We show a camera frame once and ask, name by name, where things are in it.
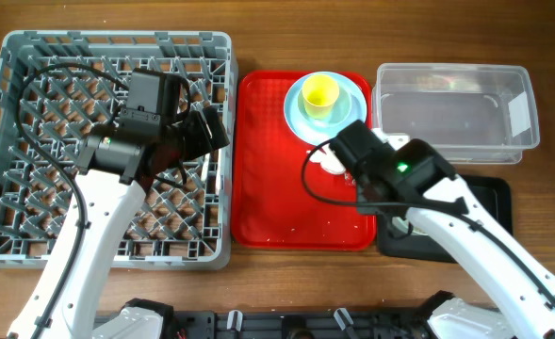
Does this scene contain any white napkin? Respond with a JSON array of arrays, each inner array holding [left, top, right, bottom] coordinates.
[[310, 145, 346, 175]]

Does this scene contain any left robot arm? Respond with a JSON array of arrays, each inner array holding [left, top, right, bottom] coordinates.
[[8, 68, 229, 338]]

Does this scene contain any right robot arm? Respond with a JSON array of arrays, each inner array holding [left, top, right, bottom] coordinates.
[[329, 121, 555, 338]]

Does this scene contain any grey dishwasher rack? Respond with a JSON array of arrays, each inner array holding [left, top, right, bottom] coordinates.
[[0, 30, 238, 270]]

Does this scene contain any light blue plate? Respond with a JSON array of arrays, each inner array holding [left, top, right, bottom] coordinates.
[[284, 72, 367, 146]]

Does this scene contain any red plastic tray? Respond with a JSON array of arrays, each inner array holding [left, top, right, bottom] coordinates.
[[230, 71, 377, 250]]

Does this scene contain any yellow plastic cup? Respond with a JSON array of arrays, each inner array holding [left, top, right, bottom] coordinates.
[[302, 73, 339, 120]]

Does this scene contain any clear plastic bin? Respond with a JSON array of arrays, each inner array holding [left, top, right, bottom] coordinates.
[[372, 63, 541, 164]]

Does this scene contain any black tray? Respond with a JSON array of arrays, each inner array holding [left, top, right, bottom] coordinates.
[[376, 175, 514, 263]]

